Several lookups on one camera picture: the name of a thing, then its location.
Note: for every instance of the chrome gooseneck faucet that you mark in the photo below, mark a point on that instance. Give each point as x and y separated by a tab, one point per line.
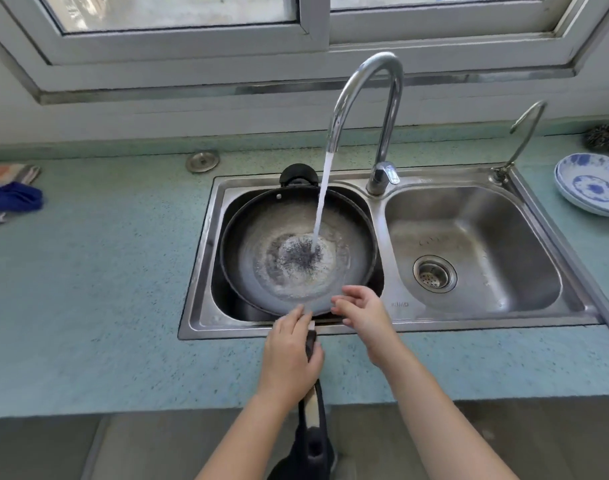
389	119

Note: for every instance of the person's right fingers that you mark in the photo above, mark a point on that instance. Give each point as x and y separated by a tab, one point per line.
354	294

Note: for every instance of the person's right forearm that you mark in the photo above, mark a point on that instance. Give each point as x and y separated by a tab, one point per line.
434	419

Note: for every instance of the white window frame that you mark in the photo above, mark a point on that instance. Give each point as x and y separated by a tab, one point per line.
314	39

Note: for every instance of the blue and white plate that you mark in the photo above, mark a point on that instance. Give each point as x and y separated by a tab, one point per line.
592	182
584	208

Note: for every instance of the dark scouring pad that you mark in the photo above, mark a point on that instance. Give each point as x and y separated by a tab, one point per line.
604	138

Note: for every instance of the metal sink drain strainer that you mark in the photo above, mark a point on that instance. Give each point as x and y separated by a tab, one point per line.
434	273

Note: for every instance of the stainless steel double sink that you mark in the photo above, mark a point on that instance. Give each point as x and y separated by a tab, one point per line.
484	244

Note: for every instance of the person's left forearm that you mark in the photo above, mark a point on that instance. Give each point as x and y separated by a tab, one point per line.
249	434

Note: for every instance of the water stream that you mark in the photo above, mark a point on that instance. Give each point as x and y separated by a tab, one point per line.
323	194

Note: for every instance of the blue cloth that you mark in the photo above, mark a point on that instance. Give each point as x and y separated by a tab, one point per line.
12	195

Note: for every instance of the round metal counter cap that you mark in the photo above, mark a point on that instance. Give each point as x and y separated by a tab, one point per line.
202	161

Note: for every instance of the person's left hand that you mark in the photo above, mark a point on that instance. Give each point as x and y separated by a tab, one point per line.
284	354

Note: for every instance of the black frying pan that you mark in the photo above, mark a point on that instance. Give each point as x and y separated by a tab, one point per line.
264	254

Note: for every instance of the person's left fingers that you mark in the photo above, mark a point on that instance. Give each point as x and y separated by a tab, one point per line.
297	319

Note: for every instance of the person's right hand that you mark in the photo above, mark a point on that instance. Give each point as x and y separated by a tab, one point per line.
372	327

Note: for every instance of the small chrome tap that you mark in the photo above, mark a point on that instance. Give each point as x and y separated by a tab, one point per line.
522	139

